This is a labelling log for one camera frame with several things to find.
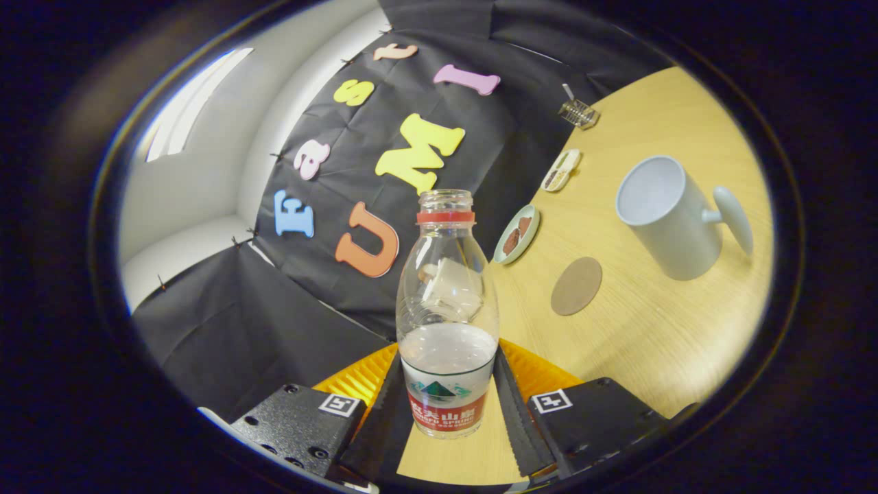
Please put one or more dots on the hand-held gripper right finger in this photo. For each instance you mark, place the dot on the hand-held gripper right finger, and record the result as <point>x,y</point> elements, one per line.
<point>527,439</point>

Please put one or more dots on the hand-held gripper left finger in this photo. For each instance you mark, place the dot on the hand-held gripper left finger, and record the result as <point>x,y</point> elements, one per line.
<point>384,432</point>

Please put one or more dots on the clear plastic juice bottle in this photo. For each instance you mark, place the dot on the clear plastic juice bottle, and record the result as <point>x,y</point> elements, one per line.
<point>446,384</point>

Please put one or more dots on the round brown coaster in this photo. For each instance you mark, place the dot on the round brown coaster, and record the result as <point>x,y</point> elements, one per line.
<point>576,286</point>

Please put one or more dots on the pale blue cup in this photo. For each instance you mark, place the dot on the pale blue cup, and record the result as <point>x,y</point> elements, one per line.
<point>679,226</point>

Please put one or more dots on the wooden table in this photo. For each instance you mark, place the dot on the wooden table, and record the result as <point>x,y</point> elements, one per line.
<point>658,343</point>

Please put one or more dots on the brown meat slice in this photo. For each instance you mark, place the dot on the brown meat slice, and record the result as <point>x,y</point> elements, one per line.
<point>525,225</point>
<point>512,241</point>

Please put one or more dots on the pale green plate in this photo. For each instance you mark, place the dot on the pale green plate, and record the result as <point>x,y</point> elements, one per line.
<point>529,240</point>

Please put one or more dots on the white divided grain tray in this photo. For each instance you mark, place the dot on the white divided grain tray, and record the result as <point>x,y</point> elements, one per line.
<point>561,170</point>

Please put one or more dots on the metal spoon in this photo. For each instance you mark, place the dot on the metal spoon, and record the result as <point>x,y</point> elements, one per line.
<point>568,91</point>

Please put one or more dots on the large ceiling light panel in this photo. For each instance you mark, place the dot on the large ceiling light panel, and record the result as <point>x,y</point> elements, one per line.
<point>192,103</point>

